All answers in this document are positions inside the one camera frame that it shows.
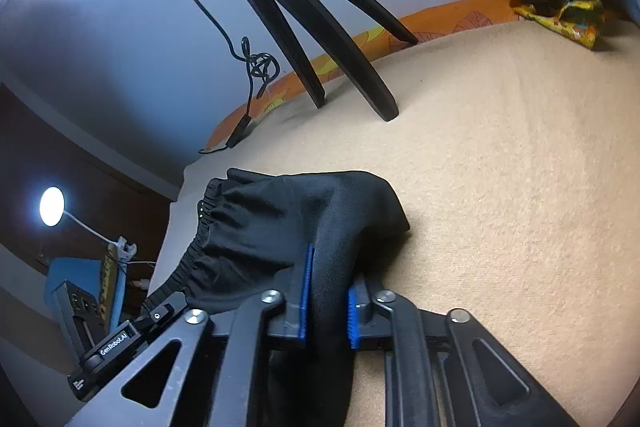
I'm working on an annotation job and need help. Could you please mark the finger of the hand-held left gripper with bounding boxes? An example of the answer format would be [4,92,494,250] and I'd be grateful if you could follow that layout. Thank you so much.
[140,296,191,333]

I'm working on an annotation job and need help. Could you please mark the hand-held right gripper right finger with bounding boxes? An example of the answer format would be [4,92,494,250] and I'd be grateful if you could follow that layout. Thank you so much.
[347,279,581,427]

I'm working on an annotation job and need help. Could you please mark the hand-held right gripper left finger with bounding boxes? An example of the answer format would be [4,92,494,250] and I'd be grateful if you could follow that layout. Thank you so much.
[65,244,316,427]

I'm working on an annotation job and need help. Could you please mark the black pants with yellow print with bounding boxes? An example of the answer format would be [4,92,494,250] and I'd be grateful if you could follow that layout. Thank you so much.
[142,168,412,427]

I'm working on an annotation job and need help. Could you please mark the yellow patterned cushion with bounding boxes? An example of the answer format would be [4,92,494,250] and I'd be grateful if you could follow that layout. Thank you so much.
[97,243,121,323]

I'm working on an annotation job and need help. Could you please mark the blue chair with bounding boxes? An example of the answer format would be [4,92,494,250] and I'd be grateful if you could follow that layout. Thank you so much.
[44,257,126,333]

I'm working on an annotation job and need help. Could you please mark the white desk lamp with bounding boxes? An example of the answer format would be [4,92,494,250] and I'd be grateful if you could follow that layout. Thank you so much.
[39,187,136,263]

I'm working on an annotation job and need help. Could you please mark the beige blanket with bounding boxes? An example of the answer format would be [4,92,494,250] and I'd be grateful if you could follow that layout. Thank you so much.
[150,14,640,427]

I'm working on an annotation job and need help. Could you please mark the small black tripod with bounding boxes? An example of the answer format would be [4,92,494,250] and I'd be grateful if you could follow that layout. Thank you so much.
[172,0,420,122]

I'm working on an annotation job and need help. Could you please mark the black cable with inline switch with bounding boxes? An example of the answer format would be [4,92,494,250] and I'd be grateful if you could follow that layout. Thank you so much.
[145,0,281,155]

